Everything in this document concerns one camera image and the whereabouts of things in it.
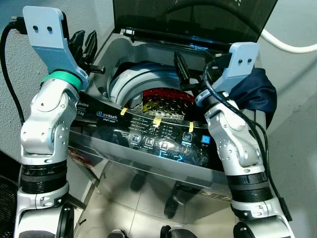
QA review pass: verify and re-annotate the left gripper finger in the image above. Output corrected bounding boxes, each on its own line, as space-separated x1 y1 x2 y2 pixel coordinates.
71 30 86 52
84 30 98 57

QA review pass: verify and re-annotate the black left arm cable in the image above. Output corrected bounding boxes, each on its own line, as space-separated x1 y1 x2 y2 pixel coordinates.
0 17 28 124

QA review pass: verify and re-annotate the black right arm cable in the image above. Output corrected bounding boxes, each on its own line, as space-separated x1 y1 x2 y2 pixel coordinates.
202 52 294 221

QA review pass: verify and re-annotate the navy blue garment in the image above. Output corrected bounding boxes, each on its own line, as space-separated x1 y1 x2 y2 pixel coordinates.
230 67 278 129

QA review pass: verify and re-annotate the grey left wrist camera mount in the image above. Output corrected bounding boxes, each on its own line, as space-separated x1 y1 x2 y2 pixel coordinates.
22 6 90 87

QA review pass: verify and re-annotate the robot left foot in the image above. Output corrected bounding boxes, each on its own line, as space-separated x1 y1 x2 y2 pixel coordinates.
106 229 128 238

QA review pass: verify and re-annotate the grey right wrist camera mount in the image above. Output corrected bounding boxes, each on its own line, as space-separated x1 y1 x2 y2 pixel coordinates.
196 42 261 107

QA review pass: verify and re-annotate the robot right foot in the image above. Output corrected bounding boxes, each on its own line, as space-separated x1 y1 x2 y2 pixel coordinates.
159 226 185 238

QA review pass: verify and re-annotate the white water hose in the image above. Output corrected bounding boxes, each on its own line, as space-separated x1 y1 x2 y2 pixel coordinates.
260 30 317 54

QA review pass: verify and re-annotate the grey top-load washing machine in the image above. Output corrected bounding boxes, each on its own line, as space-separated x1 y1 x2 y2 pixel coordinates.
67 27 278 209

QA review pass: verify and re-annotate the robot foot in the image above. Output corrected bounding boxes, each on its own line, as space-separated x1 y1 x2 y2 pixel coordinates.
106 229 128 238
159 226 185 238

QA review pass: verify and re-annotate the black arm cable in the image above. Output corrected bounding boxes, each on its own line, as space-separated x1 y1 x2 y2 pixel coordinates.
0 17 28 124
202 52 294 221

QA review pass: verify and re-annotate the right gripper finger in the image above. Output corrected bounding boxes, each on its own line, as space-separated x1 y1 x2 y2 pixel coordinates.
173 51 192 85

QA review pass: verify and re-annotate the black mesh fan guard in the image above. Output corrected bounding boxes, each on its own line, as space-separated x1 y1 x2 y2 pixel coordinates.
0 174 20 238

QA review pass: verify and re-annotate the dark tinted washer lid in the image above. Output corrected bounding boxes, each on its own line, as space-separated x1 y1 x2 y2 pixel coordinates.
113 0 278 43

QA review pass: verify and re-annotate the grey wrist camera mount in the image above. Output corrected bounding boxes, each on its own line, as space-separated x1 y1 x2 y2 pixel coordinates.
196 42 261 107
22 6 90 87

